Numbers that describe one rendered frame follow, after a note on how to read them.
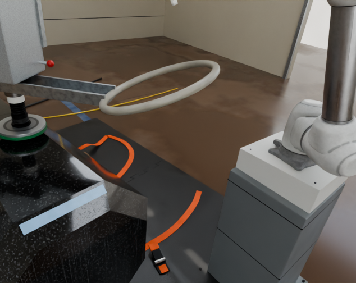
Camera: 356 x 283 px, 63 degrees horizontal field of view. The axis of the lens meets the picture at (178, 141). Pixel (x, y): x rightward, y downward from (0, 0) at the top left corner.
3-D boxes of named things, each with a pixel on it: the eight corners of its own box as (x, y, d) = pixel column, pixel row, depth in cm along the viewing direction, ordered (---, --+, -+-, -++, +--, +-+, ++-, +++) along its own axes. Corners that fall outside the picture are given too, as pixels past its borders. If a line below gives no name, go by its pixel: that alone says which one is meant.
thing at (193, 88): (78, 127, 101) (74, 119, 99) (127, 82, 142) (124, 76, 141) (214, 97, 85) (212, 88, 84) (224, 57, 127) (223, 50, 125)
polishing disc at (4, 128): (16, 113, 148) (16, 110, 147) (54, 120, 145) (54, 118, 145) (-15, 132, 130) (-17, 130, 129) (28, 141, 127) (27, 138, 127)
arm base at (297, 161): (286, 141, 147) (289, 132, 145) (324, 163, 131) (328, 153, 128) (260, 147, 138) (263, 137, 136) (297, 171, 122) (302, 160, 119)
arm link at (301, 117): (305, 138, 139) (320, 95, 129) (328, 158, 123) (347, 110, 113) (274, 137, 136) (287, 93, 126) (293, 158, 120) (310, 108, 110)
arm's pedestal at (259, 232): (243, 232, 210) (272, 138, 169) (307, 283, 180) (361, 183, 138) (195, 270, 180) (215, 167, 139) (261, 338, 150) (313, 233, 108)
